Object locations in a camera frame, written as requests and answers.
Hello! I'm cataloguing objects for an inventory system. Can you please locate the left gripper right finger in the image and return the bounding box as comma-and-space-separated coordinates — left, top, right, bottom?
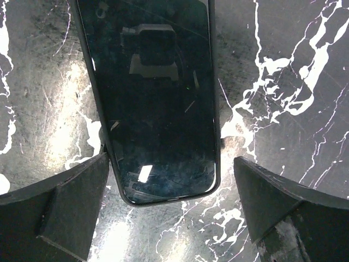
233, 157, 348, 261

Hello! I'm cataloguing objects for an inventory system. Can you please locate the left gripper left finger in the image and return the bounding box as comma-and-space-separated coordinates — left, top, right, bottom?
1, 153, 109, 261

